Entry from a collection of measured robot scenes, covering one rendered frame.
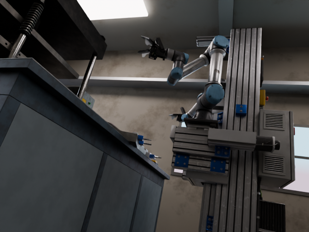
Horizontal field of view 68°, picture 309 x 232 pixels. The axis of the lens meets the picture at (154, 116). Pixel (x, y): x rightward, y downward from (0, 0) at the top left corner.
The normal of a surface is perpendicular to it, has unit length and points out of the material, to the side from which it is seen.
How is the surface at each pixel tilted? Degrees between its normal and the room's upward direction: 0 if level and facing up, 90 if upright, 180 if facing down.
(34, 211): 90
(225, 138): 90
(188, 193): 90
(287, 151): 90
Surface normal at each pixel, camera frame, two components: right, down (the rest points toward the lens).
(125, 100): -0.26, -0.41
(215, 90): 0.15, -0.22
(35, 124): 0.94, 0.07
